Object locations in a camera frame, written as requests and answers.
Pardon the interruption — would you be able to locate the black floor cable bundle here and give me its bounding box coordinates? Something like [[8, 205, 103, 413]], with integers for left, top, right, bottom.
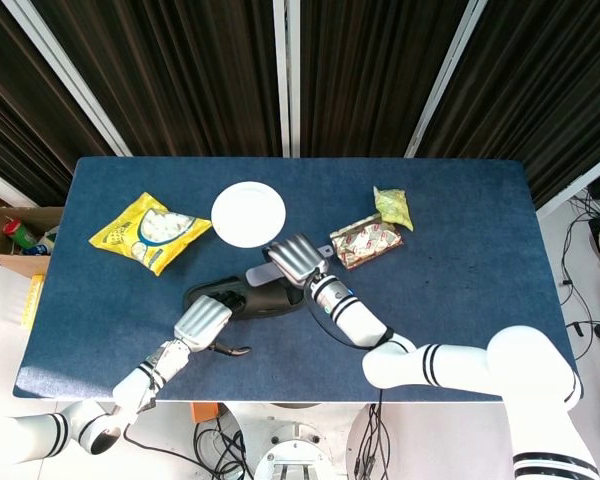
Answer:
[[123, 418, 255, 480], [352, 389, 397, 480], [560, 195, 600, 362]]

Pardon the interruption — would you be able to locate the white blue carton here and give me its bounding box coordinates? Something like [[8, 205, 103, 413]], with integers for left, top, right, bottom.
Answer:
[[30, 225, 60, 257]]

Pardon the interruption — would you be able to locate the black rubber slipper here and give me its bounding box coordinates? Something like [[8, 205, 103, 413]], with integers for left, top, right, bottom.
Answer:
[[183, 277, 317, 321]]

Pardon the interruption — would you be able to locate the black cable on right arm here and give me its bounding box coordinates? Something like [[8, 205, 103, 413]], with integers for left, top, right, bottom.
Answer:
[[303, 279, 396, 351]]

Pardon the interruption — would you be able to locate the orange box under table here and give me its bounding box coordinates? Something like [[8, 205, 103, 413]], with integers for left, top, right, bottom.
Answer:
[[189, 400, 220, 425]]

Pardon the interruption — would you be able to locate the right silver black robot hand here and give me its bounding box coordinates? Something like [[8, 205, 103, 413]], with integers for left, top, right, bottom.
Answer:
[[263, 233, 331, 290]]

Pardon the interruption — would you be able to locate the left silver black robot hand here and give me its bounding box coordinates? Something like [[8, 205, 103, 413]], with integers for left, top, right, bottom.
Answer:
[[173, 292, 254, 359]]

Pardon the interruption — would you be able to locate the green can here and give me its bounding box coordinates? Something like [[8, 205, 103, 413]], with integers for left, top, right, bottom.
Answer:
[[3, 219, 39, 251]]

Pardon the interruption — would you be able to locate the yellow flat box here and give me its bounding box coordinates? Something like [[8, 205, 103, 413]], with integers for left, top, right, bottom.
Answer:
[[19, 273, 45, 329]]

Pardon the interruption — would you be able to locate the blue table cloth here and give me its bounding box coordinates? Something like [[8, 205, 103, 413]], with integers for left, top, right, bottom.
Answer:
[[10, 156, 583, 402]]

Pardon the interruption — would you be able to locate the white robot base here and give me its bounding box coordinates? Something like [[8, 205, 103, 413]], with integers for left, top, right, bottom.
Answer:
[[224, 401, 381, 480]]

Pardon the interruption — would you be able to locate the white partition frame post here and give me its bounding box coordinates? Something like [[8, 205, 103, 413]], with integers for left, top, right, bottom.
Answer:
[[404, 0, 489, 159], [272, 0, 302, 159], [2, 0, 132, 158]]

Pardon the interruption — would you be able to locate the red printed foil snack pack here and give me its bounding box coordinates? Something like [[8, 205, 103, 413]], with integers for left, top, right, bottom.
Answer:
[[328, 212, 405, 271]]

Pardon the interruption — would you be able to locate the green yellow snack packet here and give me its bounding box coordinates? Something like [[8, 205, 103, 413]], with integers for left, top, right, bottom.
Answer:
[[372, 185, 414, 232]]

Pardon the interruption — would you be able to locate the white round plate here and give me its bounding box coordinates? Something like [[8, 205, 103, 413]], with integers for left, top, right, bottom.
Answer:
[[210, 181, 287, 249]]

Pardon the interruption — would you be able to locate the yellow snack bag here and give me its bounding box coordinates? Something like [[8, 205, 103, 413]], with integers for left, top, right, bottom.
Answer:
[[88, 191, 213, 277]]

